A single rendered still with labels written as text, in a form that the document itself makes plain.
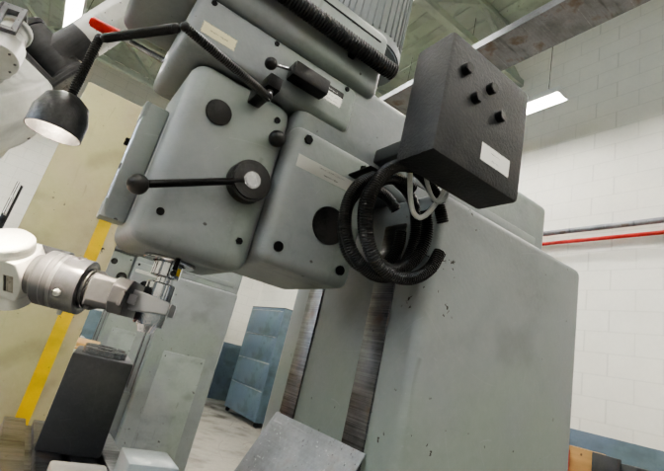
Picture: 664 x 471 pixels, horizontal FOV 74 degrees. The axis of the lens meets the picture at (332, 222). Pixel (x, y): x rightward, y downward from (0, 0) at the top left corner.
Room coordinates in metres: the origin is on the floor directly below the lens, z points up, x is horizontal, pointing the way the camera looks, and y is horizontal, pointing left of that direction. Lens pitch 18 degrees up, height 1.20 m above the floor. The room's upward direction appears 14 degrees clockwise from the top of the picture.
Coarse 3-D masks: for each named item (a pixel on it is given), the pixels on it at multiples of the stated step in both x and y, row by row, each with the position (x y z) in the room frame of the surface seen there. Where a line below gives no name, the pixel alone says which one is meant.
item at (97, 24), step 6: (96, 18) 0.70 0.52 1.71; (90, 24) 0.70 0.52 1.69; (96, 24) 0.70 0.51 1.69; (102, 24) 0.70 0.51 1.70; (108, 24) 0.71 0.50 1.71; (102, 30) 0.71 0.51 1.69; (108, 30) 0.71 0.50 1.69; (114, 30) 0.71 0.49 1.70; (120, 30) 0.72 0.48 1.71; (126, 42) 0.73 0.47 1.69; (132, 42) 0.74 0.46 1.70; (138, 48) 0.75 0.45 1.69; (144, 48) 0.75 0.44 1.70; (150, 54) 0.76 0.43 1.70; (156, 54) 0.76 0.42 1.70; (162, 60) 0.77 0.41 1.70
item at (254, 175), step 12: (240, 168) 0.65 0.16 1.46; (252, 168) 0.66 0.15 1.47; (264, 168) 0.67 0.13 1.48; (132, 180) 0.57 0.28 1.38; (144, 180) 0.58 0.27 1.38; (156, 180) 0.60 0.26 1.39; (168, 180) 0.60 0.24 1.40; (180, 180) 0.61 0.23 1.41; (192, 180) 0.62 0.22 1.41; (204, 180) 0.63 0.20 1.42; (216, 180) 0.64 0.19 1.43; (228, 180) 0.64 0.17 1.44; (240, 180) 0.65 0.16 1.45; (252, 180) 0.66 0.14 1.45; (264, 180) 0.67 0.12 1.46; (132, 192) 0.58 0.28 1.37; (144, 192) 0.59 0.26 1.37; (228, 192) 0.67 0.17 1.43; (240, 192) 0.66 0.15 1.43; (252, 192) 0.67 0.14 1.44; (264, 192) 0.68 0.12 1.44
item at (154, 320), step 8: (144, 288) 0.74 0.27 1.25; (152, 288) 0.73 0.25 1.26; (160, 288) 0.73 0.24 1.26; (160, 296) 0.73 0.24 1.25; (168, 296) 0.74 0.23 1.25; (136, 312) 0.73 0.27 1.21; (136, 320) 0.73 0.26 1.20; (144, 320) 0.73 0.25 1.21; (152, 320) 0.73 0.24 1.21; (160, 320) 0.74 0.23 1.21; (160, 328) 0.75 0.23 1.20
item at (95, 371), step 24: (72, 360) 0.97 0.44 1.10; (96, 360) 0.99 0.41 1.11; (120, 360) 1.03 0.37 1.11; (72, 384) 0.98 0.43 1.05; (96, 384) 1.00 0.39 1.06; (120, 384) 1.01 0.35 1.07; (72, 408) 0.99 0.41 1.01; (96, 408) 1.00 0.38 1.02; (48, 432) 0.98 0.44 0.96; (72, 432) 0.99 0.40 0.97; (96, 432) 1.01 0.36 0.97; (96, 456) 1.02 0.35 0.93
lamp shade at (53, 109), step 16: (48, 96) 0.54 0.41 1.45; (64, 96) 0.54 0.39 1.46; (32, 112) 0.54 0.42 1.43; (48, 112) 0.54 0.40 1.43; (64, 112) 0.54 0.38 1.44; (80, 112) 0.56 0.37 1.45; (32, 128) 0.58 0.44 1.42; (48, 128) 0.59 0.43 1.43; (64, 128) 0.55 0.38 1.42; (80, 128) 0.57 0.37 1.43
